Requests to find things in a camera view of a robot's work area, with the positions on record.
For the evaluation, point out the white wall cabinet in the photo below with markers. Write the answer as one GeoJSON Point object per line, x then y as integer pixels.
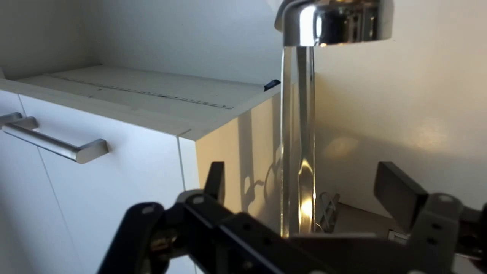
{"type": "Point", "coordinates": [101, 203]}

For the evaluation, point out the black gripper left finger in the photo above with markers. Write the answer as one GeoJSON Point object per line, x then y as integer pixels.
{"type": "Point", "coordinates": [203, 238]}

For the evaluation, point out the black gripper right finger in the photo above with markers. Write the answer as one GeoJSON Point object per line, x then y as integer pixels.
{"type": "Point", "coordinates": [431, 222]}

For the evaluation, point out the small black cabinet clip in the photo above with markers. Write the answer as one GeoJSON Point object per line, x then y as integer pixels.
{"type": "Point", "coordinates": [272, 84]}

